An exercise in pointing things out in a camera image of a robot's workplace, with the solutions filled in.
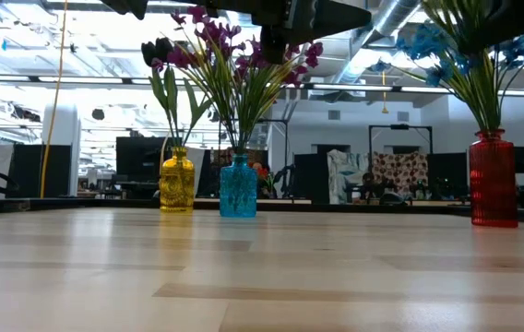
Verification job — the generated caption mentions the black frame stand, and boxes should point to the black frame stand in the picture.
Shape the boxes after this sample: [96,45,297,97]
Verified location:
[367,123,434,156]

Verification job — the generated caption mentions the blue glass vase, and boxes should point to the blue glass vase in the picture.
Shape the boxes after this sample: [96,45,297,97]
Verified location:
[219,153,258,219]

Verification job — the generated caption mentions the long yellow cable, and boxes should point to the long yellow cable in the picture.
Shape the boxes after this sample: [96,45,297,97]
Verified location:
[39,0,68,200]

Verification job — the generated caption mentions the white and teal cloth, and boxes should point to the white and teal cloth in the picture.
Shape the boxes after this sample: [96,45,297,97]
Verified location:
[326,148,370,205]

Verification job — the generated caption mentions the black partition panels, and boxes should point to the black partition panels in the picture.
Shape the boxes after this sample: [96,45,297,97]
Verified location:
[10,144,73,199]

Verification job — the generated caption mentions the yellow glass vase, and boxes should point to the yellow glass vase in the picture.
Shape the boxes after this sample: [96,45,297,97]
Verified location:
[159,146,196,214]

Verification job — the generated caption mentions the large black monitor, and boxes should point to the large black monitor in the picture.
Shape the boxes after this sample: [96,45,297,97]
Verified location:
[114,136,173,184]

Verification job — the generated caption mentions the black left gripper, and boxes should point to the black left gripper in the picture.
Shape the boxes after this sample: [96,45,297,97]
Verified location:
[250,0,374,65]

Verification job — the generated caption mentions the brown patterned quilt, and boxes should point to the brown patterned quilt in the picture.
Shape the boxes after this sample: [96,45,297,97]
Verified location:
[370,150,430,200]

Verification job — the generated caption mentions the purple artificial flower bunch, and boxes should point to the purple artificial flower bunch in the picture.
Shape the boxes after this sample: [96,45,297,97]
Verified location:
[224,27,326,156]
[150,5,249,156]

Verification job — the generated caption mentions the red glass vase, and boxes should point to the red glass vase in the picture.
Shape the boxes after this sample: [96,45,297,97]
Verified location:
[468,128,519,229]

